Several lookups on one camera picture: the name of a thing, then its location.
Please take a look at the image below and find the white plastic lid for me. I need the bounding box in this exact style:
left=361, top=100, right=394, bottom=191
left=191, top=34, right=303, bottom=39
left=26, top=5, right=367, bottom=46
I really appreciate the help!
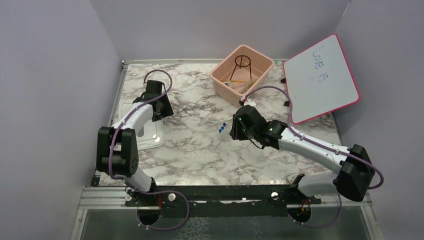
left=114, top=102, right=165, bottom=151

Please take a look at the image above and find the amber rubber tubing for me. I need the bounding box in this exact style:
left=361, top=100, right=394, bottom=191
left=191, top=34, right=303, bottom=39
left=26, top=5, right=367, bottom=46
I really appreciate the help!
left=222, top=79, right=256, bottom=94

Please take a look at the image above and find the black wire tripod ring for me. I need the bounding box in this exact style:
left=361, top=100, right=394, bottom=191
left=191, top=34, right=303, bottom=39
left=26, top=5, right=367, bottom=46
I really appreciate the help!
left=228, top=54, right=253, bottom=82

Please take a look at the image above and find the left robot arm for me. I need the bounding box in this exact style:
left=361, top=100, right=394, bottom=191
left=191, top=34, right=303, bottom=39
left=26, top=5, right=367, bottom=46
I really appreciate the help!
left=96, top=80, right=174, bottom=206

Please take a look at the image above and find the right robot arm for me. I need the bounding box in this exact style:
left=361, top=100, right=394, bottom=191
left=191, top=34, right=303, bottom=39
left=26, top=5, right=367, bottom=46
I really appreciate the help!
left=229, top=105, right=376, bottom=204

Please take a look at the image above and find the pink plastic bin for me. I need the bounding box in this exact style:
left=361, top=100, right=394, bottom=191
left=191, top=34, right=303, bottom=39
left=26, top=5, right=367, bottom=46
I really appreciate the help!
left=209, top=44, right=275, bottom=107

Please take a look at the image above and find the pink framed whiteboard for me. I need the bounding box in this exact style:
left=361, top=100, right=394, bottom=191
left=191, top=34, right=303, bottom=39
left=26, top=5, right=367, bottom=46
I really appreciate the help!
left=283, top=34, right=361, bottom=124

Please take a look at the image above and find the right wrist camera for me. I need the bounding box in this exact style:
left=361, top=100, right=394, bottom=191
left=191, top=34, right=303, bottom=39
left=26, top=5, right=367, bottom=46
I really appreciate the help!
left=239, top=96, right=257, bottom=107

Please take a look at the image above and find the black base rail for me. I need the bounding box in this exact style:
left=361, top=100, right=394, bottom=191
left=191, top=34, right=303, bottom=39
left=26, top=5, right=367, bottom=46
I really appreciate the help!
left=79, top=183, right=372, bottom=220

